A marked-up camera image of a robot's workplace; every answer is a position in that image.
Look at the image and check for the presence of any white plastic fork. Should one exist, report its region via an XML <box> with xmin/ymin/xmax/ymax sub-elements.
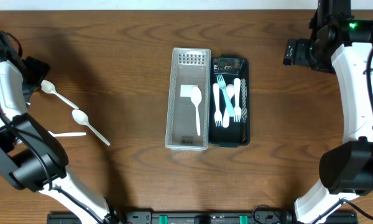
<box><xmin>234</xmin><ymin>78</ymin><xmax>242</xmax><ymax>123</ymax></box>
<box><xmin>216</xmin><ymin>75</ymin><xmax>235</xmax><ymax>117</ymax></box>
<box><xmin>213</xmin><ymin>83</ymin><xmax>223</xmax><ymax>127</ymax></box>

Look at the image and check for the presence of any white plastic spoon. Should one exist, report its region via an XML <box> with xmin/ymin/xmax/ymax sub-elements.
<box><xmin>41</xmin><ymin>80</ymin><xmax>79</xmax><ymax>110</ymax></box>
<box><xmin>48</xmin><ymin>131</ymin><xmax>86</xmax><ymax>138</ymax></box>
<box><xmin>223</xmin><ymin>84</ymin><xmax>234</xmax><ymax>128</ymax></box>
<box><xmin>71</xmin><ymin>109</ymin><xmax>111</xmax><ymax>146</ymax></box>
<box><xmin>190</xmin><ymin>86</ymin><xmax>202</xmax><ymax>136</ymax></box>

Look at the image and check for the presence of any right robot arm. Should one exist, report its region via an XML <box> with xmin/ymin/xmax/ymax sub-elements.
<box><xmin>283</xmin><ymin>0</ymin><xmax>373</xmax><ymax>223</ymax></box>

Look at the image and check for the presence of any black plastic basket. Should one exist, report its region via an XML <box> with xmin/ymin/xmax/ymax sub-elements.
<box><xmin>209</xmin><ymin>55</ymin><xmax>250</xmax><ymax>147</ymax></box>

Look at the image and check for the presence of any clear plastic basket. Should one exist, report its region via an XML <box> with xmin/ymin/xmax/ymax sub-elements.
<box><xmin>165</xmin><ymin>47</ymin><xmax>211</xmax><ymax>151</ymax></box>

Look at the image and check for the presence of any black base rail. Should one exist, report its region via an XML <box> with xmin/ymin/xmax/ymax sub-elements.
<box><xmin>47</xmin><ymin>208</ymin><xmax>359</xmax><ymax>224</ymax></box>

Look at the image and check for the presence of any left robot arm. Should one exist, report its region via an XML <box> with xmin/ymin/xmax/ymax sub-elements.
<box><xmin>0</xmin><ymin>30</ymin><xmax>120</xmax><ymax>223</ymax></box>

